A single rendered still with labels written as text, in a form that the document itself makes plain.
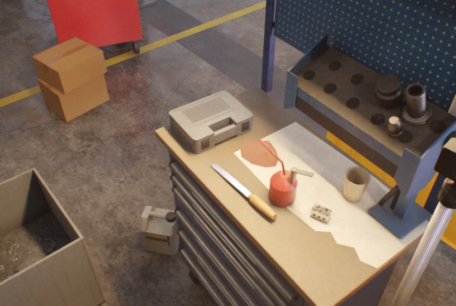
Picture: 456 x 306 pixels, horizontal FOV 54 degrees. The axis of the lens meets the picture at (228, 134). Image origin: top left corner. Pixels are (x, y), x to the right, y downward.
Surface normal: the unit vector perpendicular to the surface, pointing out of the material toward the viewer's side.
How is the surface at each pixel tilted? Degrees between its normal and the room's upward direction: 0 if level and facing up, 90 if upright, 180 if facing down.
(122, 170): 0
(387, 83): 28
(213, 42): 0
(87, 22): 90
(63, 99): 90
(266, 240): 0
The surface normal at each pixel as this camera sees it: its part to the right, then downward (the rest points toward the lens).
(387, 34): -0.81, 0.39
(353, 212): 0.00, -0.76
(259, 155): -0.26, -0.23
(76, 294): 0.64, 0.50
